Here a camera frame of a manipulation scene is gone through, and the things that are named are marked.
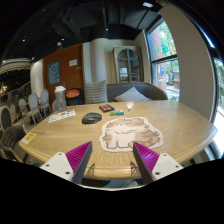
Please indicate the dark velvet chair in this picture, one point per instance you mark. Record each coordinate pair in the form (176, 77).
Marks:
(10, 143)

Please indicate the white oval-back chair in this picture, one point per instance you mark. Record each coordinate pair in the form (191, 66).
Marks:
(44, 101)
(34, 107)

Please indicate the printed paper leaflet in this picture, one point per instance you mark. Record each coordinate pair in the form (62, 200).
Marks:
(62, 115)

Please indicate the dark grey sofa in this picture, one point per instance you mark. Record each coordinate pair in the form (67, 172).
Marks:
(148, 90)

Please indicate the black computer mouse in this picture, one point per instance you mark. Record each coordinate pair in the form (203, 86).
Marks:
(91, 118)

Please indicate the green and blue small box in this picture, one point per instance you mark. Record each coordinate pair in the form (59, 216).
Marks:
(116, 113)

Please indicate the cat-shaped mouse pad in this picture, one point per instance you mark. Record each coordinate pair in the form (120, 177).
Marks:
(118, 135)

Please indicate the arched mirror frame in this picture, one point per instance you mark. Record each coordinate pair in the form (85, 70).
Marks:
(128, 64)

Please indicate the blue wall poster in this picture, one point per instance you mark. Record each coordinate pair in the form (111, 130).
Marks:
(54, 73)

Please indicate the light grey cushion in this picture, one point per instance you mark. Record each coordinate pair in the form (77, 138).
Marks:
(131, 95)

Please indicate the clear glass cup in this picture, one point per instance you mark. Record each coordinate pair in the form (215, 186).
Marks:
(130, 105)

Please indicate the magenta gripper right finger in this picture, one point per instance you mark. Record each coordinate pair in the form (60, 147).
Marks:
(153, 166)

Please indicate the clear plastic water bottle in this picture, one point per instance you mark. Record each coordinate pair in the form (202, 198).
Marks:
(60, 97)

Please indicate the striped grey cushion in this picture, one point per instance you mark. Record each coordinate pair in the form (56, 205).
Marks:
(95, 92)

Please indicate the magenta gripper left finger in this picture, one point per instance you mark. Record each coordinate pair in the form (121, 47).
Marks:
(71, 165)

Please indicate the black and red card box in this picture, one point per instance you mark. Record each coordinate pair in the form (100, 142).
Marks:
(106, 108)

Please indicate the yellow square sticker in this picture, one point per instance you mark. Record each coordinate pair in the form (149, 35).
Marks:
(28, 138)

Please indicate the black bag with orange top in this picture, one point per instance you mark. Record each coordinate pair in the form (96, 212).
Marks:
(74, 97)

